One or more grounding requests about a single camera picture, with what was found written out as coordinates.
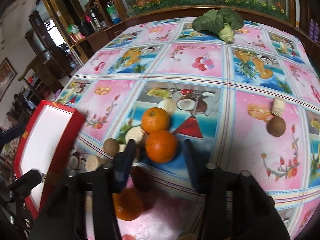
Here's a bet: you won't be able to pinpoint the green cap plastic bottle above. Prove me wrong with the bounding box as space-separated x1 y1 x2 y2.
106 1 121 24

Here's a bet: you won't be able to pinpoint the dark wooden side cabinet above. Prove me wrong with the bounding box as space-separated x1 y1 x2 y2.
72 22 128 64

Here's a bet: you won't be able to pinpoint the dark red date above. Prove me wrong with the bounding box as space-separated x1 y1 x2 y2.
130 166 153 192

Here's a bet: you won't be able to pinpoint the wooden chair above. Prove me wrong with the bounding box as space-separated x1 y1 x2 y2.
18 49 71 100

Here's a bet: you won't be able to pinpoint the framed wall picture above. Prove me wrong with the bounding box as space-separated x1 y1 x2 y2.
0 58 17 101

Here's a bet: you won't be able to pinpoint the black thermos flask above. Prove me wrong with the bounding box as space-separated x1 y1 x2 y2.
89 9 101 30

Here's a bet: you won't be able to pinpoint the colourful fruit print tablecloth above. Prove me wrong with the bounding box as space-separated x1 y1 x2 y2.
56 17 319 238

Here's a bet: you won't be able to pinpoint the orange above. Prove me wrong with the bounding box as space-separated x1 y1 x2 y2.
141 107 170 133
145 129 178 164
112 188 144 221

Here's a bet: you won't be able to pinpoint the purple bottles on shelf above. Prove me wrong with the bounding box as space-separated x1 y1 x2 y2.
309 19 319 43

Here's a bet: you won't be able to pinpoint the brown kiwi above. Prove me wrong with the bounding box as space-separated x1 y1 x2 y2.
103 138 119 157
266 116 286 137

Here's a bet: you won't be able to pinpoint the beige cake block small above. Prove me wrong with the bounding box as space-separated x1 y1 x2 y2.
118 144 141 163

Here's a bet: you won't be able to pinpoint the green leafy vegetable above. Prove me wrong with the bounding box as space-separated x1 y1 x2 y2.
192 8 245 43

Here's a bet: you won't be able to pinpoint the beige cake cylinder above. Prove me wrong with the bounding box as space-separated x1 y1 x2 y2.
85 154 106 172

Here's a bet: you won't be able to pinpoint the red white shallow box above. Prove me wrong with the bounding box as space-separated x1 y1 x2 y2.
14 100 85 218

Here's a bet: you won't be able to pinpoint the beige round cake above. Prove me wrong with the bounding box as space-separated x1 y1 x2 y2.
125 126 148 146

